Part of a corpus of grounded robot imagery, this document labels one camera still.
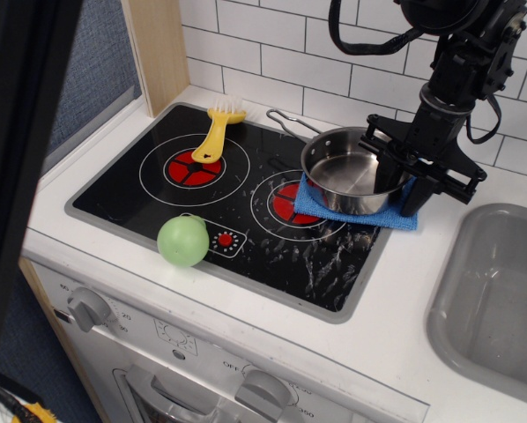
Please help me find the wooden side post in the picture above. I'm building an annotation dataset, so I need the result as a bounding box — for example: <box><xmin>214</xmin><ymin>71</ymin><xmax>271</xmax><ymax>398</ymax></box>
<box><xmin>121</xmin><ymin>0</ymin><xmax>189</xmax><ymax>117</ymax></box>

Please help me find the yellow object bottom left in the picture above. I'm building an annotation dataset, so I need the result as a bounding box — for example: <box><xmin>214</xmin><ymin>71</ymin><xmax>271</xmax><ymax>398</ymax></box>
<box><xmin>18</xmin><ymin>403</ymin><xmax>58</xmax><ymax>423</ymax></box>

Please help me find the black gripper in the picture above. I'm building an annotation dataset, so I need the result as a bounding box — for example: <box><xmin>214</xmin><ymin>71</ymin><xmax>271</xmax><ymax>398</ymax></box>
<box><xmin>362</xmin><ymin>99</ymin><xmax>486</xmax><ymax>217</ymax></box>

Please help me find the blue towel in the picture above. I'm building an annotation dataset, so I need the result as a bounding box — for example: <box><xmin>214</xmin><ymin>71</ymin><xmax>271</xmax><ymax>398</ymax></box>
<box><xmin>293</xmin><ymin>174</ymin><xmax>419</xmax><ymax>231</ymax></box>

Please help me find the green toy pear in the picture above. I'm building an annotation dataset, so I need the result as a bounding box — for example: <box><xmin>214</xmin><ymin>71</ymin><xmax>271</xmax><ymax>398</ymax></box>
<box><xmin>157</xmin><ymin>215</ymin><xmax>210</xmax><ymax>267</ymax></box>

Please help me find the stainless steel pot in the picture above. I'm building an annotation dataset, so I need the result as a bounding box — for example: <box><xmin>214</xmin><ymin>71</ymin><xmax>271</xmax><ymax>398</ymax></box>
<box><xmin>266</xmin><ymin>108</ymin><xmax>412</xmax><ymax>216</ymax></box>

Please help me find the grey oven knob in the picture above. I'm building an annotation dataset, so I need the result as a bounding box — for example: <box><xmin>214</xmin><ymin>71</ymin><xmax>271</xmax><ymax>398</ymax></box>
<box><xmin>234</xmin><ymin>370</ymin><xmax>292</xmax><ymax>422</ymax></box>
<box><xmin>67</xmin><ymin>287</ymin><xmax>111</xmax><ymax>333</ymax></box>

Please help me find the grey right oven knob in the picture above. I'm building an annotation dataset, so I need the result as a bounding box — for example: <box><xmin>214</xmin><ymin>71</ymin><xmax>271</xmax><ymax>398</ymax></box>
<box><xmin>234</xmin><ymin>370</ymin><xmax>292</xmax><ymax>422</ymax></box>

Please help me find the white toy oven front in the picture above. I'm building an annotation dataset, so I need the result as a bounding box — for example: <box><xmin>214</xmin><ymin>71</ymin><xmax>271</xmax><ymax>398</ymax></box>
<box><xmin>21</xmin><ymin>260</ymin><xmax>428</xmax><ymax>422</ymax></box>

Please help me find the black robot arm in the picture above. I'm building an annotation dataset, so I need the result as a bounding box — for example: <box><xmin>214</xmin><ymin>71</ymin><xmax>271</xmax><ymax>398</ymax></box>
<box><xmin>362</xmin><ymin>1</ymin><xmax>527</xmax><ymax>217</ymax></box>

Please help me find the black toy stovetop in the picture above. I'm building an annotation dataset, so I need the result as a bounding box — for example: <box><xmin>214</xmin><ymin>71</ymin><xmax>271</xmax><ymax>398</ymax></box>
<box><xmin>65</xmin><ymin>103</ymin><xmax>390</xmax><ymax>323</ymax></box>

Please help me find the grey sink basin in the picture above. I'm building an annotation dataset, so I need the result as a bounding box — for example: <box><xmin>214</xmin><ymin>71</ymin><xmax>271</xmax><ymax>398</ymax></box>
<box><xmin>427</xmin><ymin>204</ymin><xmax>527</xmax><ymax>403</ymax></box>

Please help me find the grey left oven knob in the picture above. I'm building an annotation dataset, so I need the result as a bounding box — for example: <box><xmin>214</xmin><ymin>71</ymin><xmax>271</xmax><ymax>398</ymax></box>
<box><xmin>67</xmin><ymin>287</ymin><xmax>111</xmax><ymax>333</ymax></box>

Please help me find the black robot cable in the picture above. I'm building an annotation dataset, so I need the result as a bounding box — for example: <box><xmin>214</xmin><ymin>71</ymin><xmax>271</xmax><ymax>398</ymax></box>
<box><xmin>328</xmin><ymin>0</ymin><xmax>423</xmax><ymax>57</ymax></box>

